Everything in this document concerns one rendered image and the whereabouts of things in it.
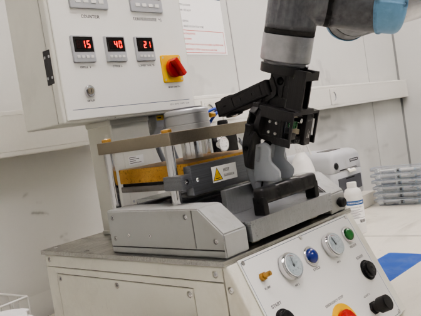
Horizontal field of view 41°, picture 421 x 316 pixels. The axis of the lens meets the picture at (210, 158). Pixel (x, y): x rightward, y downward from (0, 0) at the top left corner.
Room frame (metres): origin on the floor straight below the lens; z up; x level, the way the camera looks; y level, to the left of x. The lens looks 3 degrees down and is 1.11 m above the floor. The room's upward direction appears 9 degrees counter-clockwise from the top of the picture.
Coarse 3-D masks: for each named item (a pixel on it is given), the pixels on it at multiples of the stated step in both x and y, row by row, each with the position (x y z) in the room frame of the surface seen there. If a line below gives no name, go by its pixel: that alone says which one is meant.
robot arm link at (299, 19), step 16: (272, 0) 0.81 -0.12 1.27; (288, 0) 0.79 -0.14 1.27; (304, 0) 0.79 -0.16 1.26; (320, 0) 0.79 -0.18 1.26; (272, 16) 0.81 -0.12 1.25; (288, 16) 0.80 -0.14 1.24; (304, 16) 0.80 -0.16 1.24; (320, 16) 0.80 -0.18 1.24; (272, 32) 0.81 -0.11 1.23; (288, 32) 0.80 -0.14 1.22; (304, 32) 0.81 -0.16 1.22
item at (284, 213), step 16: (224, 192) 0.86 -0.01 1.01; (240, 192) 0.88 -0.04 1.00; (320, 192) 0.95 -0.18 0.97; (240, 208) 0.88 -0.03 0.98; (272, 208) 0.87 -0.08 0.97; (288, 208) 0.85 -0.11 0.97; (304, 208) 0.88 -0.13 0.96; (320, 208) 0.92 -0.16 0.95; (256, 224) 0.79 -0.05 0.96; (272, 224) 0.82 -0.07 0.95; (288, 224) 0.85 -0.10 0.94; (256, 240) 0.79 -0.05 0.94
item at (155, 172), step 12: (192, 144) 0.98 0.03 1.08; (192, 156) 0.98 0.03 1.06; (204, 156) 1.00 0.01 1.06; (216, 156) 0.94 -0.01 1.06; (228, 156) 0.94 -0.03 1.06; (132, 168) 0.98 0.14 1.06; (144, 168) 0.93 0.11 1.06; (156, 168) 0.91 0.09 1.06; (180, 168) 0.88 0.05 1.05; (120, 180) 0.98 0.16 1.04; (132, 180) 0.96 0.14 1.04; (144, 180) 0.94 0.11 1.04; (156, 180) 0.92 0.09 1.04
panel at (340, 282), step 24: (288, 240) 0.84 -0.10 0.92; (312, 240) 0.88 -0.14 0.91; (360, 240) 0.96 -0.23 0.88; (240, 264) 0.75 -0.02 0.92; (264, 264) 0.78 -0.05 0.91; (312, 264) 0.84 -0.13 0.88; (336, 264) 0.88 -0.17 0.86; (360, 264) 0.92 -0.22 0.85; (264, 288) 0.76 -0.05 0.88; (288, 288) 0.79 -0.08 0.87; (312, 288) 0.82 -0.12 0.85; (336, 288) 0.85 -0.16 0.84; (360, 288) 0.89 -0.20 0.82; (384, 288) 0.92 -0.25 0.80; (264, 312) 0.73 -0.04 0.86; (312, 312) 0.79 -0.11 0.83; (336, 312) 0.82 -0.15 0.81; (360, 312) 0.85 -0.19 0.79
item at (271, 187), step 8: (296, 176) 0.89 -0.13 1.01; (304, 176) 0.90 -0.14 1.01; (312, 176) 0.91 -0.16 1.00; (272, 184) 0.84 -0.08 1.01; (280, 184) 0.84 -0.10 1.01; (288, 184) 0.86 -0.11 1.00; (296, 184) 0.87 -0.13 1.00; (304, 184) 0.89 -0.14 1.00; (312, 184) 0.91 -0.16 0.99; (256, 192) 0.81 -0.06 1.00; (264, 192) 0.81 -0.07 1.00; (272, 192) 0.83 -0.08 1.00; (280, 192) 0.84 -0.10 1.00; (288, 192) 0.86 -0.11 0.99; (296, 192) 0.87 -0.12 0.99; (312, 192) 0.91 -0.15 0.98; (256, 200) 0.82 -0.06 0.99; (264, 200) 0.81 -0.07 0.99; (272, 200) 0.82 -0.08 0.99; (256, 208) 0.82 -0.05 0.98; (264, 208) 0.81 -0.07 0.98
